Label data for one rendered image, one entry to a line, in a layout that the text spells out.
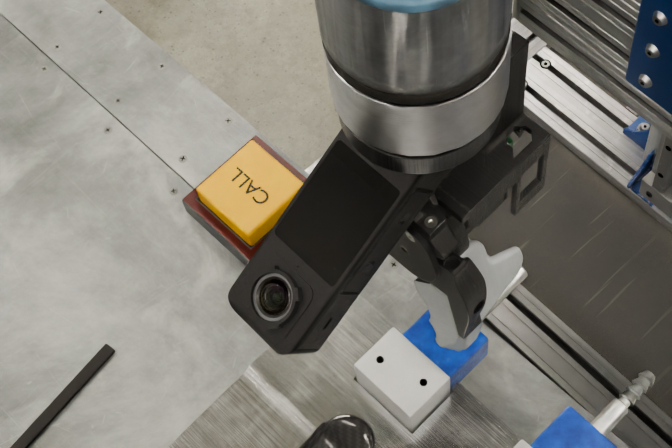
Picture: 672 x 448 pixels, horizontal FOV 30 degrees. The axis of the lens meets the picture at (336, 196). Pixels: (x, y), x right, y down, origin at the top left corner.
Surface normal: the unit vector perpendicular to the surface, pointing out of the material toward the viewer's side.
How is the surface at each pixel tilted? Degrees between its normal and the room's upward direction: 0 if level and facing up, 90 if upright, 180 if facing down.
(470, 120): 91
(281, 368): 0
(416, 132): 90
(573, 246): 0
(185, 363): 0
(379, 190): 32
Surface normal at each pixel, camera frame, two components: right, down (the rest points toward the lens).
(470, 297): 0.63, 0.40
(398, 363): -0.09, -0.47
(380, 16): -0.28, 0.86
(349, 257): -0.48, -0.08
